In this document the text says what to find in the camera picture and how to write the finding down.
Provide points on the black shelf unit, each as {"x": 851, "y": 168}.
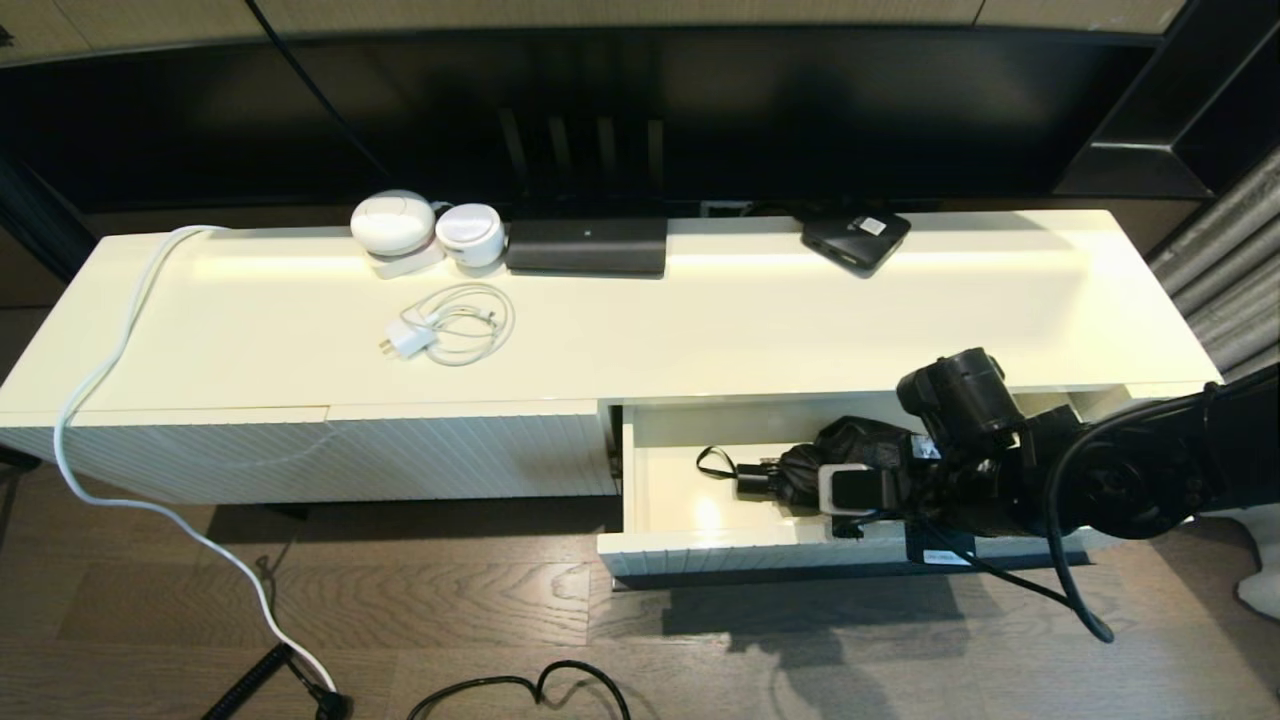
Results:
{"x": 1200, "y": 120}

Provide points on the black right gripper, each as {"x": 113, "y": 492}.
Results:
{"x": 930, "y": 500}

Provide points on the white flat device base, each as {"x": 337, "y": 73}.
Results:
{"x": 405, "y": 264}

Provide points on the black set-top box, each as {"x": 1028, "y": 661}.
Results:
{"x": 850, "y": 240}

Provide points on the black router with antennas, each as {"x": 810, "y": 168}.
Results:
{"x": 585, "y": 245}

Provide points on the grey curtain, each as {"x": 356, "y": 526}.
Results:
{"x": 1230, "y": 260}

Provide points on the black umbrella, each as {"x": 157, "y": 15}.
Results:
{"x": 790, "y": 475}

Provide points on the small white round device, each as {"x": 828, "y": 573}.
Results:
{"x": 470, "y": 237}

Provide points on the white ribbed drawer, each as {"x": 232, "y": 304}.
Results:
{"x": 680, "y": 500}

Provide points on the cream white TV cabinet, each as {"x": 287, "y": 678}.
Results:
{"x": 700, "y": 340}

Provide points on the white ribbed cabinet door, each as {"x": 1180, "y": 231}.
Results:
{"x": 200, "y": 450}
{"x": 470, "y": 450}

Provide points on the black television screen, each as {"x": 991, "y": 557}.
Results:
{"x": 850, "y": 110}

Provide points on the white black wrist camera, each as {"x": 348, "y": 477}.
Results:
{"x": 850, "y": 488}

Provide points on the large white round device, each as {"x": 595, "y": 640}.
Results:
{"x": 392, "y": 222}

